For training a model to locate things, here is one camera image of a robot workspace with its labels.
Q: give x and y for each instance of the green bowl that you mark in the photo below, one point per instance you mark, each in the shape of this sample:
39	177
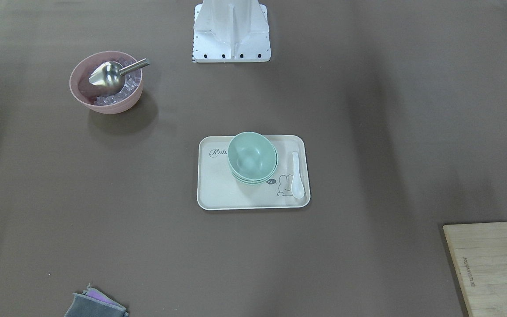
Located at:
249	144
248	182
255	165

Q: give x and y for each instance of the green bowl on tray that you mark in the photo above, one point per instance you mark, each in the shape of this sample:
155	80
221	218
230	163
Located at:
248	182

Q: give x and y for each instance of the beige rabbit tray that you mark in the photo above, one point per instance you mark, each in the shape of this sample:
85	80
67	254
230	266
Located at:
218	189

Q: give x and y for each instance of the white ceramic spoon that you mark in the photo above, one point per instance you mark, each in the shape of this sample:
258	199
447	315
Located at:
297	188

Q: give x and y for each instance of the pink bowl with ice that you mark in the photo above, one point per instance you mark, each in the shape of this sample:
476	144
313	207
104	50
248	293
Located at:
120	102

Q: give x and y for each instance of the metal ice scoop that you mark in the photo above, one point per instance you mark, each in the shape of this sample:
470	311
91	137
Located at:
109	78

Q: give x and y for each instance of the grey folded cloth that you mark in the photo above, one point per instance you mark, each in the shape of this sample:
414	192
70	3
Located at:
94	303

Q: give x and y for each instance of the wooden cutting board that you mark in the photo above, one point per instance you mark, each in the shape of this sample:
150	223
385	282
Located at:
479	257

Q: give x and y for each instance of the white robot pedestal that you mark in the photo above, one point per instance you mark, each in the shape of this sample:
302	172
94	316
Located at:
231	31

